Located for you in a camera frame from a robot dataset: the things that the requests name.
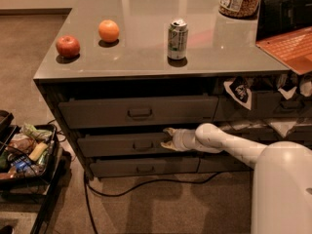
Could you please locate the black floor cable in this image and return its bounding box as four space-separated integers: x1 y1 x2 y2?
83 168 225 234

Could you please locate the blue packet in bin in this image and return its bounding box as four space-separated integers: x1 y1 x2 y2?
11 156 32 173

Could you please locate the green white soda can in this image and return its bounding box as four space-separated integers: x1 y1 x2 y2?
168 19 188 60

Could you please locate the red apple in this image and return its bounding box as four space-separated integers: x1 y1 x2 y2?
56 35 80 59

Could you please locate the orange laptop keyboard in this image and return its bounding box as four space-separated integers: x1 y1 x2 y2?
256 26 312 75

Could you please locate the grey drawer cabinet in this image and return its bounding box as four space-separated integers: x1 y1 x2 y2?
33 0 312 180

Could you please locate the orange fruit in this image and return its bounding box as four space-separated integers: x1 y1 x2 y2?
98 19 120 43

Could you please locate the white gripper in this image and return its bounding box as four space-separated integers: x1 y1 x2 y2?
161 128 197 151

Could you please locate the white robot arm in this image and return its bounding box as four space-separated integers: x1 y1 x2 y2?
162 123 312 234

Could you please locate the black bin of snacks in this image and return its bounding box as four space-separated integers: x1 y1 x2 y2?
0 110 59 190

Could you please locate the green bag in bin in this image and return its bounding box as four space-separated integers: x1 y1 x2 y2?
20 123 52 141

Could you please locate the yellow snack in bin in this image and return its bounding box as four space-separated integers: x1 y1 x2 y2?
29 142 48 161

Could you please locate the white crumpled bag in drawer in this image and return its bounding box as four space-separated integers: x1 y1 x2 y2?
265 75 312 138

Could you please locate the large snack jar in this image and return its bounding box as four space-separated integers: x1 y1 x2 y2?
219 0 259 19

